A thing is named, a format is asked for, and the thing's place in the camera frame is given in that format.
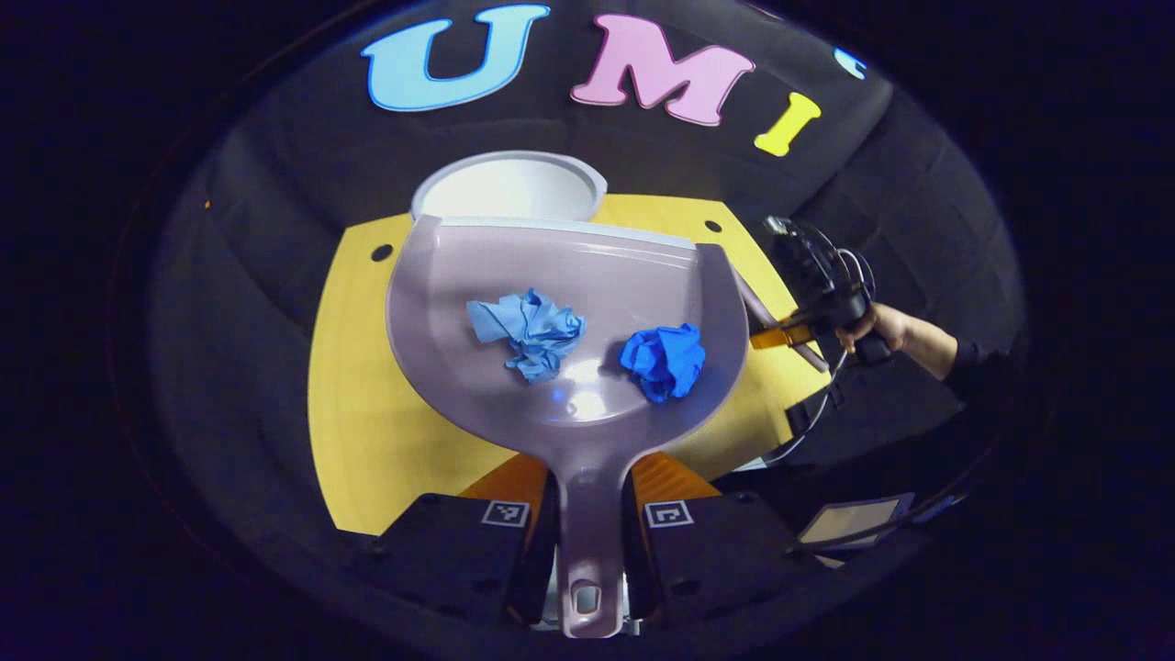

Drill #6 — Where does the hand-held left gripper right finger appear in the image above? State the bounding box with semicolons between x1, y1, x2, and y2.
621;450;814;625

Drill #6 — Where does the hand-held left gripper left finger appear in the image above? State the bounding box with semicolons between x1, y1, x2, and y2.
363;452;561;630

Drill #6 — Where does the dark blue paper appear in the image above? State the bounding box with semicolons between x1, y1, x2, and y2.
618;322;707;406

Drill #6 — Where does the pale pink dustpan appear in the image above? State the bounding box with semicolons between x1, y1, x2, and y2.
386;214;752;640

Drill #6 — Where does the light blue paper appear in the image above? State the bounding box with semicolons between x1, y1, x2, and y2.
465;288;588;384

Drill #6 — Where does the white garbage bin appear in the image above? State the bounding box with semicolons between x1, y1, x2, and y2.
410;150;610;224

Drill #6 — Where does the wooden desktop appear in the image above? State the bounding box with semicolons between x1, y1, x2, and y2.
308;193;833;537

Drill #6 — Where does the white cable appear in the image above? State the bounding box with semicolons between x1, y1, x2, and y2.
760;246;878;468

